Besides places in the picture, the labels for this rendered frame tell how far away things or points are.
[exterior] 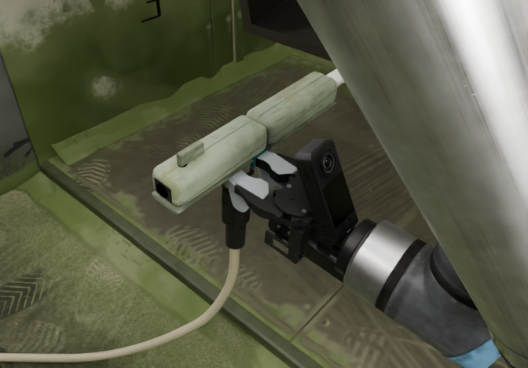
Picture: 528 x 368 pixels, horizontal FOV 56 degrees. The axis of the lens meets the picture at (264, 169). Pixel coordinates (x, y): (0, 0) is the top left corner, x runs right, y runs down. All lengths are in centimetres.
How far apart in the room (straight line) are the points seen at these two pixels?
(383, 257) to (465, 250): 29
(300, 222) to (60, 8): 102
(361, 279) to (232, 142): 21
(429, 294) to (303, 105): 29
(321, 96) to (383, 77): 51
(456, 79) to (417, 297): 38
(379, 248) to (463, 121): 36
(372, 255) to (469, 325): 11
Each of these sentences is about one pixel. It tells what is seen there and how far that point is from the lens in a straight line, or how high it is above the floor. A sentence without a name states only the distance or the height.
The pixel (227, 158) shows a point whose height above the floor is 54.
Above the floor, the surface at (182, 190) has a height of 54.
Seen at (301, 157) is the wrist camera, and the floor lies 57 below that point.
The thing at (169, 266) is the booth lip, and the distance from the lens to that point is 115.
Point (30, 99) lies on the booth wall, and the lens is 146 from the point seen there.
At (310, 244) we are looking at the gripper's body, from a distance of 61.
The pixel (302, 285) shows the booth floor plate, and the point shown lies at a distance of 109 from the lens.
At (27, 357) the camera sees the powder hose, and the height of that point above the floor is 2.
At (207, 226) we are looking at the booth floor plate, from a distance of 122.
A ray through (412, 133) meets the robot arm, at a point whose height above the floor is 78.
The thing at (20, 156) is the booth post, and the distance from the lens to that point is 151.
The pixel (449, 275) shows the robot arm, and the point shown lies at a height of 52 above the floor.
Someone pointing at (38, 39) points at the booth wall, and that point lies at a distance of 143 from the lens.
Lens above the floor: 88
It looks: 37 degrees down
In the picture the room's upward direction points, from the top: straight up
